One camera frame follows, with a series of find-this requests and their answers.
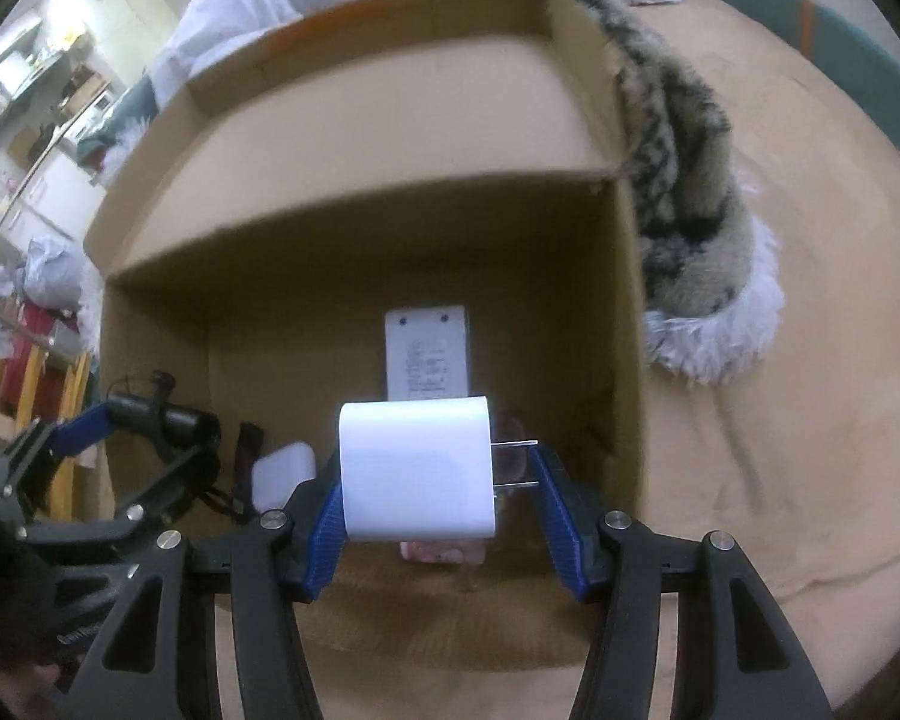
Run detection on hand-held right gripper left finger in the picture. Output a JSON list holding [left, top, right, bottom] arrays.
[[64, 457, 346, 720]]

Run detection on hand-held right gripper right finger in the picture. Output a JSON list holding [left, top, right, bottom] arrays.
[[529, 446, 833, 720]]

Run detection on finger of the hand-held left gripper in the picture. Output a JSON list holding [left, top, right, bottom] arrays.
[[4, 370, 224, 497], [118, 448, 224, 527]]

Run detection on white small case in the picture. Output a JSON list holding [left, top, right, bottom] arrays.
[[251, 442, 317, 512]]

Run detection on white charger plug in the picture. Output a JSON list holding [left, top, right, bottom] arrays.
[[337, 395, 541, 542]]

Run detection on white electronic device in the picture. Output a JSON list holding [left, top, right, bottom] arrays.
[[384, 305, 472, 402]]

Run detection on brown cardboard box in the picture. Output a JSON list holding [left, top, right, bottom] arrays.
[[82, 0, 650, 680]]

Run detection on person's left hand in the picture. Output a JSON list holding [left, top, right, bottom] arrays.
[[0, 664, 68, 720]]

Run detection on wooden rack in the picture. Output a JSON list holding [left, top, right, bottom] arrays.
[[0, 341, 95, 522]]

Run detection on pink small container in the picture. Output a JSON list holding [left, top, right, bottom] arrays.
[[399, 540, 488, 566]]

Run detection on white plastic bag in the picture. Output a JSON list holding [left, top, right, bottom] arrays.
[[21, 236, 91, 312]]

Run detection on patterned fleece blanket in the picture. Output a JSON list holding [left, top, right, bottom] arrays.
[[551, 0, 786, 391]]

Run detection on white cloth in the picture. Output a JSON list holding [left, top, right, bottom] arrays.
[[148, 0, 687, 110]]

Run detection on teal board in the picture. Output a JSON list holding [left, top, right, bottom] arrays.
[[718, 0, 900, 192]]

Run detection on black strap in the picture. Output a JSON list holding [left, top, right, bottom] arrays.
[[229, 422, 265, 520]]

